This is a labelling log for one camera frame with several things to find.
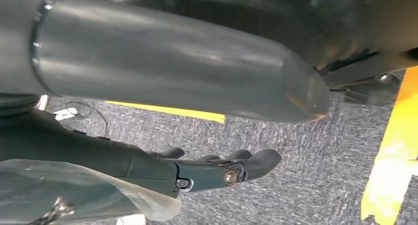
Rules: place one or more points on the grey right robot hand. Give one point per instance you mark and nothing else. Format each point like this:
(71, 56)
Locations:
(163, 60)

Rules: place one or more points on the yellow floor tape square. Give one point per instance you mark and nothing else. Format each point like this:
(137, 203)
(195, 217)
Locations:
(392, 135)
(196, 115)

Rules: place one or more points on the clear plastic cover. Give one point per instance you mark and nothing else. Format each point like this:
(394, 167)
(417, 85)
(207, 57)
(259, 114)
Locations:
(65, 191)

